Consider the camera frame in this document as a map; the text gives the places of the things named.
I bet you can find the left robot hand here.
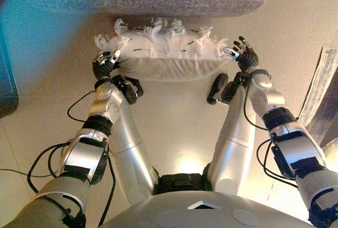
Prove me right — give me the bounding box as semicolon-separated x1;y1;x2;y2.
92;49;122;81

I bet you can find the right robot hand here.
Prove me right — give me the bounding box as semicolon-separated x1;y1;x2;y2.
223;36;258;73

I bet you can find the silver right robot leg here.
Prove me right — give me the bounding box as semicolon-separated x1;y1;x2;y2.
203;73;258;194

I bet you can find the cream fringed cushion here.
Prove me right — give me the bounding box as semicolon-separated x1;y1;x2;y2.
93;18;230;82

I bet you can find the silver robot torso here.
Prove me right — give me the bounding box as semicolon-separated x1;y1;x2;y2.
100;172;315;228

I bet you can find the grey striped rug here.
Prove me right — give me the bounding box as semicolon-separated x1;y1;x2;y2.
298;46;338;147

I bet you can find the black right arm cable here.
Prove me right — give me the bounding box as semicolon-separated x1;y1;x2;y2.
242;85;299;189

